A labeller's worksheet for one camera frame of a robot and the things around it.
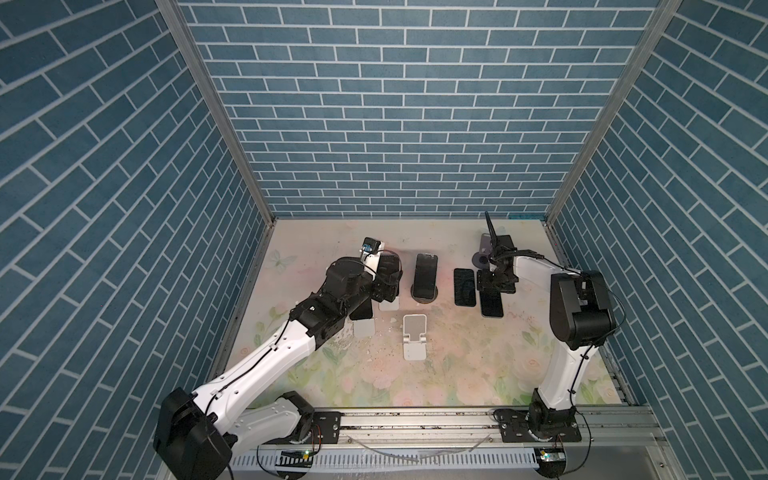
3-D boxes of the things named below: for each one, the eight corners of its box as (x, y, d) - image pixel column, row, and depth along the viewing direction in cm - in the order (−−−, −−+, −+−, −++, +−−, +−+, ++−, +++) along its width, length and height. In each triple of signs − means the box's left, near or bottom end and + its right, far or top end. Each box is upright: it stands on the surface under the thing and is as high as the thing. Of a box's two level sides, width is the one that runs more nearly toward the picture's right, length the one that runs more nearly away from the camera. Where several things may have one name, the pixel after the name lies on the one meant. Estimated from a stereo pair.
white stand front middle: (402, 360, 86) (403, 344, 77) (402, 331, 92) (403, 314, 83) (426, 360, 87) (429, 345, 78) (424, 332, 92) (427, 314, 83)
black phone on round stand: (413, 298, 100) (415, 276, 90) (412, 276, 105) (414, 253, 95) (434, 298, 100) (439, 276, 90) (432, 276, 105) (436, 253, 96)
